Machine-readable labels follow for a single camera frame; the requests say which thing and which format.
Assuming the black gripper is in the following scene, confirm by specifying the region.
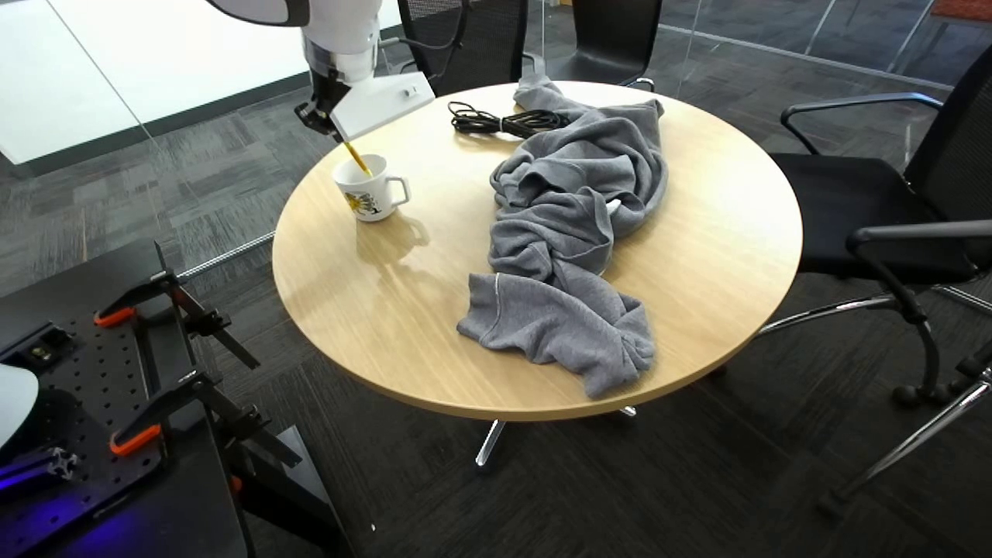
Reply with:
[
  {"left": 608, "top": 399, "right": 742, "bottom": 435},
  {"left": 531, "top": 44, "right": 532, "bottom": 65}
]
[{"left": 295, "top": 67, "right": 354, "bottom": 149}]

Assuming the black coiled cable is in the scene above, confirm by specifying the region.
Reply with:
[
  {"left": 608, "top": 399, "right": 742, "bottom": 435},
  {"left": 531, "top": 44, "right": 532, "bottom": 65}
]
[{"left": 444, "top": 95, "right": 574, "bottom": 140}]

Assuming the grey metal base bracket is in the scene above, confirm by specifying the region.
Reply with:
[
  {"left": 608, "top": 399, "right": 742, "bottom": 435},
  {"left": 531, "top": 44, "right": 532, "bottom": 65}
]
[{"left": 0, "top": 442, "right": 81, "bottom": 491}]

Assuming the orange handled bar clamp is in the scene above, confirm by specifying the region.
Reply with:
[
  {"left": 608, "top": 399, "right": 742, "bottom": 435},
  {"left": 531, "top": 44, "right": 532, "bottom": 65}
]
[
  {"left": 105, "top": 368, "right": 305, "bottom": 470},
  {"left": 89, "top": 243, "right": 263, "bottom": 373}
]

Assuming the yellow ballpoint pen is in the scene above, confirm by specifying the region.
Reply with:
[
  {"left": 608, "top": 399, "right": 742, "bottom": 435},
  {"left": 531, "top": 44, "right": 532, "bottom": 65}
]
[{"left": 337, "top": 137, "right": 372, "bottom": 177}]

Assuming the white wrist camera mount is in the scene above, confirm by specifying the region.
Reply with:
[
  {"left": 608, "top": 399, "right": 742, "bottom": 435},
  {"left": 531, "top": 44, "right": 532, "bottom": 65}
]
[{"left": 327, "top": 71, "right": 438, "bottom": 142}]

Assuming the grey hooded sweatshirt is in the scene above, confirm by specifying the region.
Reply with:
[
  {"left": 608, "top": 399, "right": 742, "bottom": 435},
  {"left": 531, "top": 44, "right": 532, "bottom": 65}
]
[{"left": 455, "top": 54, "right": 671, "bottom": 403}]

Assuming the chrome table base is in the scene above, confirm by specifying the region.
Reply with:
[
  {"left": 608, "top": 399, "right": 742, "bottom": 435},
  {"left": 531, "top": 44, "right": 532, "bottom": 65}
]
[{"left": 470, "top": 403, "right": 641, "bottom": 470}]

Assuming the orange upholstered bench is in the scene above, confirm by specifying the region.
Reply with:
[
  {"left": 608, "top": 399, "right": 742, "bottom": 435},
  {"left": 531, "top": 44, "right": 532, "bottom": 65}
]
[{"left": 927, "top": 0, "right": 992, "bottom": 24}]

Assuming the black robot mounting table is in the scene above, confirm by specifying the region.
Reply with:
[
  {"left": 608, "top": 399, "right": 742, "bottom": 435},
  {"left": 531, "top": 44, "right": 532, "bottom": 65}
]
[{"left": 0, "top": 238, "right": 351, "bottom": 558}]

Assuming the white ceramic mug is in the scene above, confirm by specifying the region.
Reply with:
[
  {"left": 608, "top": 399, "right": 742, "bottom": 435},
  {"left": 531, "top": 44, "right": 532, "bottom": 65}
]
[{"left": 331, "top": 152, "right": 413, "bottom": 225}]

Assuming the black mesh office chair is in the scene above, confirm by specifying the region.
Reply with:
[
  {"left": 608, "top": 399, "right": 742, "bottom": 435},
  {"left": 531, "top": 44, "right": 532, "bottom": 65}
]
[
  {"left": 571, "top": 0, "right": 666, "bottom": 92},
  {"left": 398, "top": 0, "right": 532, "bottom": 101},
  {"left": 757, "top": 44, "right": 992, "bottom": 515}
]

